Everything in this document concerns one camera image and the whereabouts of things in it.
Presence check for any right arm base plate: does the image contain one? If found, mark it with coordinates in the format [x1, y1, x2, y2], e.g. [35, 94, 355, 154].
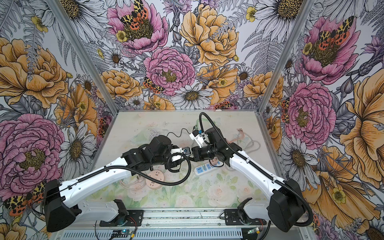
[220, 209, 267, 226]

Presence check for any round pink socket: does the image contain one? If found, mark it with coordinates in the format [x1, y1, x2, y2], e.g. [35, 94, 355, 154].
[145, 170, 166, 190]

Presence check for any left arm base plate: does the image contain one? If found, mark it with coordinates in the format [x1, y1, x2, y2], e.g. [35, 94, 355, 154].
[99, 210, 144, 227]

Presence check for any black thin cable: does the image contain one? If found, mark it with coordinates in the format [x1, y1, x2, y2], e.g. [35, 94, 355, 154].
[165, 128, 193, 140]

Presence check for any white blue power strip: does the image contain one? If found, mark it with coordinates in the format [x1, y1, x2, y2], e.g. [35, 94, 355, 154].
[194, 161, 225, 176]

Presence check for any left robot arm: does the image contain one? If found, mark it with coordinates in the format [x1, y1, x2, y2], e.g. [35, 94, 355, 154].
[42, 135, 192, 233]

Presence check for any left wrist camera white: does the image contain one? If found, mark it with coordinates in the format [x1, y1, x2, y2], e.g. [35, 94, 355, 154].
[171, 147, 192, 162]

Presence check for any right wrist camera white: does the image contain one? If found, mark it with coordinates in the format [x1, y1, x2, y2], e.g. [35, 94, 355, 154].
[189, 129, 210, 148]

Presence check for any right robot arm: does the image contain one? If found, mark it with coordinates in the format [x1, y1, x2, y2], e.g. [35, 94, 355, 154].
[191, 112, 314, 233]

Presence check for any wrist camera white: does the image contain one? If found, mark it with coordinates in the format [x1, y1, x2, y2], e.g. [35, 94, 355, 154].
[171, 147, 192, 162]
[189, 129, 210, 148]

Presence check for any pink charger plug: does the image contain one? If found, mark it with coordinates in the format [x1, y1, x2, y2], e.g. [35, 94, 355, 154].
[209, 158, 219, 167]

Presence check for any pink socket cord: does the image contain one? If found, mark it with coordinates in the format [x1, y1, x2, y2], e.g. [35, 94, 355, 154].
[119, 175, 149, 191]

